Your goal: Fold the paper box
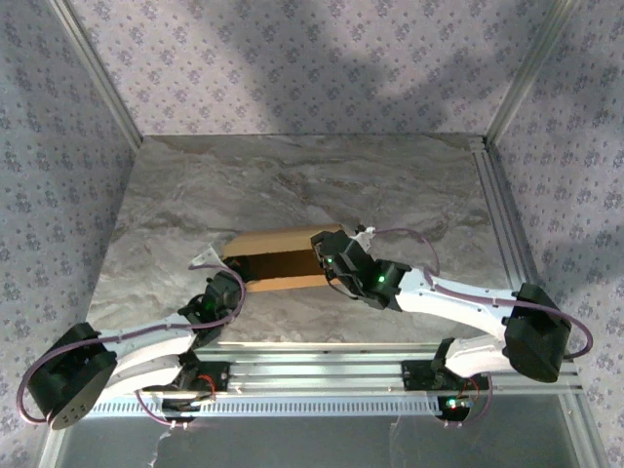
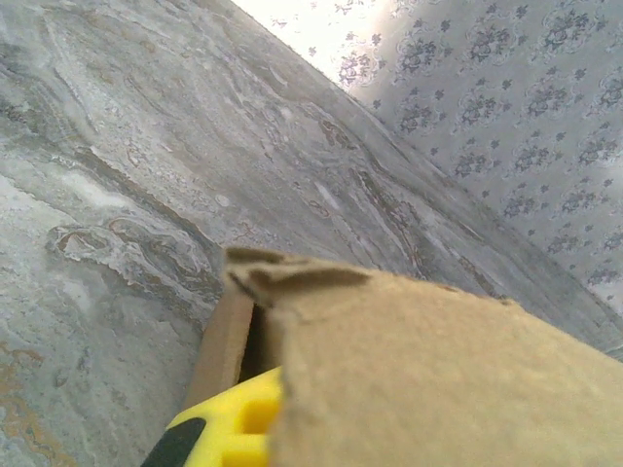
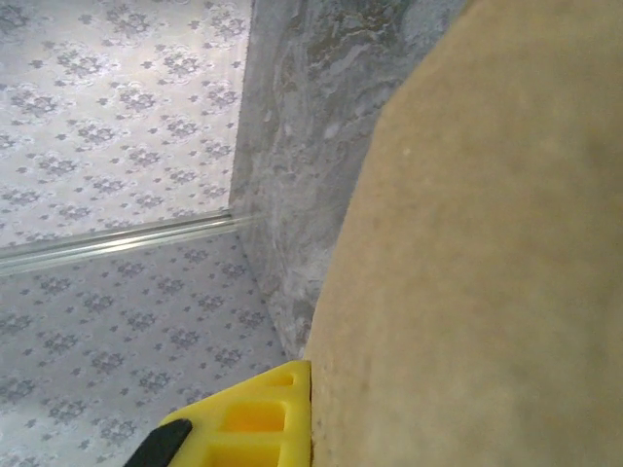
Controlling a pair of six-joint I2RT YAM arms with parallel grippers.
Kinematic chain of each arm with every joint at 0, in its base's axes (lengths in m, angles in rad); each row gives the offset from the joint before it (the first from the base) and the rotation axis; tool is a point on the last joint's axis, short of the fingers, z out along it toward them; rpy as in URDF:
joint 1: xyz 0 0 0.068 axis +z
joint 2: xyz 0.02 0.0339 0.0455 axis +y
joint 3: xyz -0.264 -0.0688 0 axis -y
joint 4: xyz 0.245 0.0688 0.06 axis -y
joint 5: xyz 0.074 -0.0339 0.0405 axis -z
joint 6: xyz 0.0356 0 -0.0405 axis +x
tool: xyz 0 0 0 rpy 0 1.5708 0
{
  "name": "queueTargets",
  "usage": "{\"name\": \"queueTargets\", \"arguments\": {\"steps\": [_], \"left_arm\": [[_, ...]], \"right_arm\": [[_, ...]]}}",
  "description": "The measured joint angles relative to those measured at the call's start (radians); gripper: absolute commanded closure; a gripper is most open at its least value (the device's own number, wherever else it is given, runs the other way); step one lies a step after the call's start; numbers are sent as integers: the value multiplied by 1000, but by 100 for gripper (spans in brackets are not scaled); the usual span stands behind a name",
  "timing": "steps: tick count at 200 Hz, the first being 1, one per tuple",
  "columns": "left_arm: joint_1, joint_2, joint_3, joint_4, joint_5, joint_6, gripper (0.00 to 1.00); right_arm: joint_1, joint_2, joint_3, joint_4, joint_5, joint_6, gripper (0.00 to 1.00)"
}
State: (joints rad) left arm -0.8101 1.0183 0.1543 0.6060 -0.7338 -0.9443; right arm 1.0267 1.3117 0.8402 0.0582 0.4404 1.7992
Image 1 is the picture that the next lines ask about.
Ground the brown cardboard paper box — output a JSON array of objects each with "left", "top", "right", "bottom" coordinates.
[{"left": 221, "top": 222, "right": 345, "bottom": 293}]

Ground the black controller board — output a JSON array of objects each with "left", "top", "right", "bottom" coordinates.
[
  {"left": 436, "top": 395, "right": 478, "bottom": 421},
  {"left": 160, "top": 397, "right": 216, "bottom": 423}
]

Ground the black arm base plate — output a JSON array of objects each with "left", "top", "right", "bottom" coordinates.
[
  {"left": 400, "top": 360, "right": 490, "bottom": 391},
  {"left": 170, "top": 361, "right": 231, "bottom": 392}
]

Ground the aluminium front rail frame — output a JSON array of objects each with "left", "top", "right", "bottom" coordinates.
[{"left": 97, "top": 342, "right": 584, "bottom": 395}]

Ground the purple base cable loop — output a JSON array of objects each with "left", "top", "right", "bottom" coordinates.
[
  {"left": 132, "top": 387, "right": 175, "bottom": 426},
  {"left": 446, "top": 372, "right": 494, "bottom": 429}
]

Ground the grey slotted cable duct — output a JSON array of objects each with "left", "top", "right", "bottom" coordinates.
[{"left": 92, "top": 395, "right": 457, "bottom": 418}]

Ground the aluminium side rail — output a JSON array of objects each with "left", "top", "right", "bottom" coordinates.
[{"left": 467, "top": 136, "right": 557, "bottom": 352}]

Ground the aluminium lower frame leg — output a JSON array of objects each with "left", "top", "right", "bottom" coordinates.
[
  {"left": 37, "top": 423, "right": 74, "bottom": 468},
  {"left": 559, "top": 393, "right": 610, "bottom": 468}
]

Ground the aluminium corner post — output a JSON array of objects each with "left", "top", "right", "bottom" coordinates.
[
  {"left": 48, "top": 0, "right": 145, "bottom": 142},
  {"left": 485, "top": 0, "right": 579, "bottom": 142}
]

